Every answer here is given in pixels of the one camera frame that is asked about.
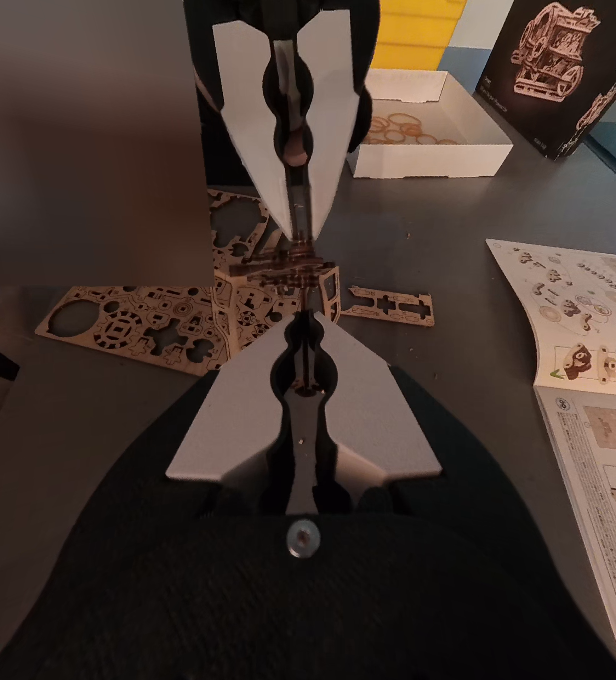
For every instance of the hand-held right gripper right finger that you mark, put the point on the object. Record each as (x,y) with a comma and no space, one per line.
(377,425)

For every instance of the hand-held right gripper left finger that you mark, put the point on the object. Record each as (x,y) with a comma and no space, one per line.
(223,425)

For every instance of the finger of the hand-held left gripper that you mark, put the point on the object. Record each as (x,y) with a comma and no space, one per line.
(334,106)
(241,95)

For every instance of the small wooden parts sheet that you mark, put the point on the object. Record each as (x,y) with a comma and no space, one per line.
(393,308)

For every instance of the large wooden parts sheet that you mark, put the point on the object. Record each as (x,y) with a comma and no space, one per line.
(127,340)

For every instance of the black model kit box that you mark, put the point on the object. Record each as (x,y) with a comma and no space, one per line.
(547,117)

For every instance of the yellow plastic bin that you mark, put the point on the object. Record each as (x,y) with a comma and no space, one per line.
(419,37)

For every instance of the pile of tan rubber bands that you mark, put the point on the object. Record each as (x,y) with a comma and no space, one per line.
(398,127)

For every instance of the white cardboard tray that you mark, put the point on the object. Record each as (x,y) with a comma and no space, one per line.
(446,157)

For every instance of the instruction booklet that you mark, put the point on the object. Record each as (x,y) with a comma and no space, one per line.
(579,425)

